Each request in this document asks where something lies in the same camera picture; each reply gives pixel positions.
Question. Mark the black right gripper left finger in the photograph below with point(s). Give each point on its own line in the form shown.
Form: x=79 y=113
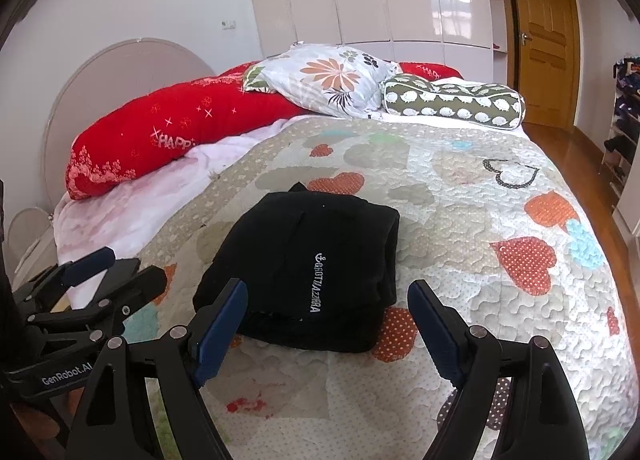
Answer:
x=114 y=417

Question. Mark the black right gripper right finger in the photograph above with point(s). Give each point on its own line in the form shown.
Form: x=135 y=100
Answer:
x=541 y=419

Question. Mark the black pants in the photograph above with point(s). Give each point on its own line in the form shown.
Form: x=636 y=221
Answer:
x=320 y=270

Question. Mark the white pink bed sheet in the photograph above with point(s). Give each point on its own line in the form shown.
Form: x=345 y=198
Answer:
x=140 y=194

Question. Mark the red long Christmas pillow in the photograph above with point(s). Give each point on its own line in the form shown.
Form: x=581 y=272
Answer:
x=150 y=131

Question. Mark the heart patterned quilt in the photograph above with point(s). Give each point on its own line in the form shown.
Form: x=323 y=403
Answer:
x=485 y=218

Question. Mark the white cluttered shelf unit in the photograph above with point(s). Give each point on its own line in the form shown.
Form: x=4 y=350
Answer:
x=621 y=146

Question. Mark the olive green patterned bolster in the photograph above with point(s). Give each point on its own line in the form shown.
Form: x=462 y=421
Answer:
x=491 y=104

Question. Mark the white floral pillow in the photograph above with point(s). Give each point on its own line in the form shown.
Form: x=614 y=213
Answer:
x=335 y=80

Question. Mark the wooden door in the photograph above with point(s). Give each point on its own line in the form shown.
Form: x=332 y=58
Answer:
x=545 y=47

